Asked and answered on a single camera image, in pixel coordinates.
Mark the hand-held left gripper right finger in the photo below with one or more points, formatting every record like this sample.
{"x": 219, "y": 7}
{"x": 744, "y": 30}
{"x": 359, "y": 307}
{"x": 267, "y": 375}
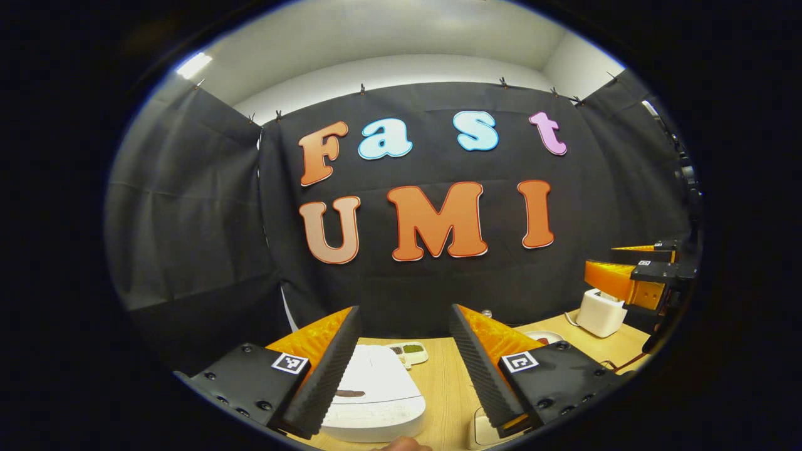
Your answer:
{"x": 479, "y": 369}

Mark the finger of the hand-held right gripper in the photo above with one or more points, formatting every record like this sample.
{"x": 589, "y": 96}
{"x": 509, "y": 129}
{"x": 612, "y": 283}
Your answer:
{"x": 614, "y": 279}
{"x": 651, "y": 252}

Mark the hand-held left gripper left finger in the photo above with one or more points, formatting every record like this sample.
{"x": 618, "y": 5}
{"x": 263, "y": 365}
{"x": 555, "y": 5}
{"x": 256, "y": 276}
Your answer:
{"x": 335, "y": 369}

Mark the white rice cooker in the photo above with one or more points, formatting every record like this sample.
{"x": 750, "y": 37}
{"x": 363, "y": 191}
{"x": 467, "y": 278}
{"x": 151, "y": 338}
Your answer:
{"x": 382, "y": 388}

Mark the white toaster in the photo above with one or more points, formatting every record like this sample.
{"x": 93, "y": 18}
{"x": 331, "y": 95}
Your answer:
{"x": 600, "y": 313}

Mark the white divided condiment dish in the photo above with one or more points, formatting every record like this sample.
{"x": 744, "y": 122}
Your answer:
{"x": 413, "y": 352}

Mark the white round plate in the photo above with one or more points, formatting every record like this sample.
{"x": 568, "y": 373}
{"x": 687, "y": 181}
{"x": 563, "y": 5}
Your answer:
{"x": 551, "y": 335}

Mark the black backdrop cloth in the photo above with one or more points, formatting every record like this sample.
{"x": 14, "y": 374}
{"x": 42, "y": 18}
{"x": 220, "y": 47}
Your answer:
{"x": 595, "y": 188}

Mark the ceiling light panel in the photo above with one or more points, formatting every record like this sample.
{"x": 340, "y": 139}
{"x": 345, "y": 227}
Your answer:
{"x": 194, "y": 66}

